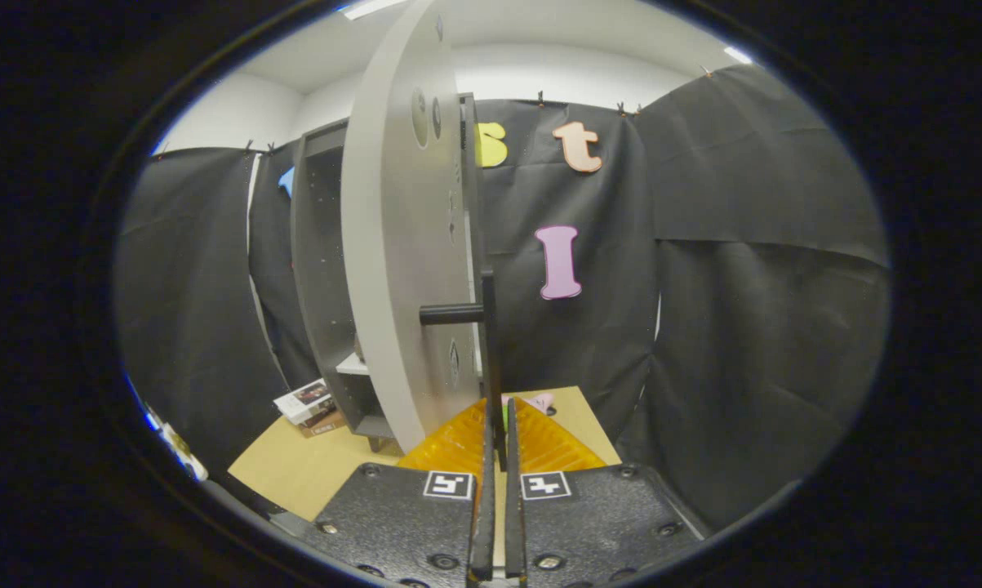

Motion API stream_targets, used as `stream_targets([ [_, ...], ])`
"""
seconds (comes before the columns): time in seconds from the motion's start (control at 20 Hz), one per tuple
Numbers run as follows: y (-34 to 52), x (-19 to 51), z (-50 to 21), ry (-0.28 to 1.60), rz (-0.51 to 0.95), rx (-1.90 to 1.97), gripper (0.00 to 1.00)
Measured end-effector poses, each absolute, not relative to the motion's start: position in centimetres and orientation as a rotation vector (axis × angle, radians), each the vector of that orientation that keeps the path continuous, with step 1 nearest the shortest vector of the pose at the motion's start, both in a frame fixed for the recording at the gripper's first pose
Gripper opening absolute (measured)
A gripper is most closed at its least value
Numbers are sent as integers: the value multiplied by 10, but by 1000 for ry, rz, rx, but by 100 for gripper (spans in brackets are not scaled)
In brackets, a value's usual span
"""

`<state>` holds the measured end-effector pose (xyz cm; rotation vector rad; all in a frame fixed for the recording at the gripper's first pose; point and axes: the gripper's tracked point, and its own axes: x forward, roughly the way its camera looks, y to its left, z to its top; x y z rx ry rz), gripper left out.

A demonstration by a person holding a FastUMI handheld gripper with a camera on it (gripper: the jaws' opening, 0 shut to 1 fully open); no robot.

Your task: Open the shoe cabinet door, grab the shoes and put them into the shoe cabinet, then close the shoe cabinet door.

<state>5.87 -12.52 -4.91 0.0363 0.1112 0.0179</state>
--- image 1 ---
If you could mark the grey shoe cabinet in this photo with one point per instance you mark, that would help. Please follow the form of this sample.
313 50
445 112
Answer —
319 286

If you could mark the small ceiling light panel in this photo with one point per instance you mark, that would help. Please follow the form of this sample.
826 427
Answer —
738 55

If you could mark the long ceiling light panel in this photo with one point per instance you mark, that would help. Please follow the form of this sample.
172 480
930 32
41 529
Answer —
372 8

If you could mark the pink and green plush toy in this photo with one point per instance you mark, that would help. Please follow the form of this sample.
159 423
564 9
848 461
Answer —
539 400

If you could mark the brown book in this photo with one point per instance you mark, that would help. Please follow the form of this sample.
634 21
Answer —
327 423

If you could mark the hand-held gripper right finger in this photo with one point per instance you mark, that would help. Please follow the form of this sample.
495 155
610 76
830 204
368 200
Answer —
513 523

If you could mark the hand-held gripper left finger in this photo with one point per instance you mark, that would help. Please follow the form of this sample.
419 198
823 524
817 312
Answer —
482 523

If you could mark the colourful printed papers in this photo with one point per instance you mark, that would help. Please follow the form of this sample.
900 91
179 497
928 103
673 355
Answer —
172 441

